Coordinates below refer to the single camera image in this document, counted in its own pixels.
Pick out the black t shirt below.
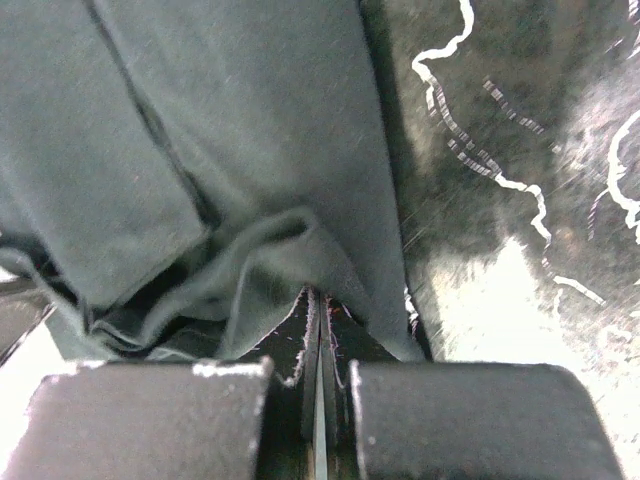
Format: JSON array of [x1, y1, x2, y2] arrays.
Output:
[[1, 1, 423, 361]]

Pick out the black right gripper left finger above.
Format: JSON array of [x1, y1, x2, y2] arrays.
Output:
[[1, 289, 320, 479]]

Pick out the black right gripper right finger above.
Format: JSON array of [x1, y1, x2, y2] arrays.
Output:
[[320, 297, 622, 479]]

